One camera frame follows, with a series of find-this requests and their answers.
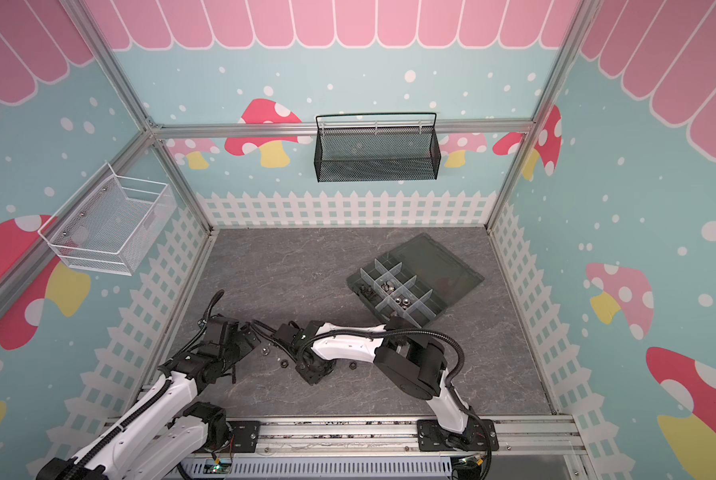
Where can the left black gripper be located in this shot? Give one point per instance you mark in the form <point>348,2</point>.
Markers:
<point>244,345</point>

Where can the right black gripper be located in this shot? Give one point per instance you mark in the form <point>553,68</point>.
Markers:
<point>292,341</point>

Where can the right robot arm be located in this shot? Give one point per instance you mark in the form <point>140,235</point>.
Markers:
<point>422,363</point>

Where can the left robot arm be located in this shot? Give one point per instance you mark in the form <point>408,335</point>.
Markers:
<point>168,423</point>

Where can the clear compartment organizer box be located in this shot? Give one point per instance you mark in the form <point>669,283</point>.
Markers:
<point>416,281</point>

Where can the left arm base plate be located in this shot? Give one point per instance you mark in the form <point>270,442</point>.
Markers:
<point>242,438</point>

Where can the grey slotted cable duct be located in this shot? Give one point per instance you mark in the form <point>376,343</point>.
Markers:
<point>320,468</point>

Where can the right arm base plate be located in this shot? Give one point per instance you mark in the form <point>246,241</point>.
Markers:
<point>478,436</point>

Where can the white wire mesh basket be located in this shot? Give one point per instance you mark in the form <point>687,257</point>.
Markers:
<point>111,225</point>

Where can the aluminium mounting rail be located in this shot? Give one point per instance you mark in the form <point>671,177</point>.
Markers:
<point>279,437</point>

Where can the black wire mesh basket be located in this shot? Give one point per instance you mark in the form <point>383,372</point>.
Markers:
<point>377,147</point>

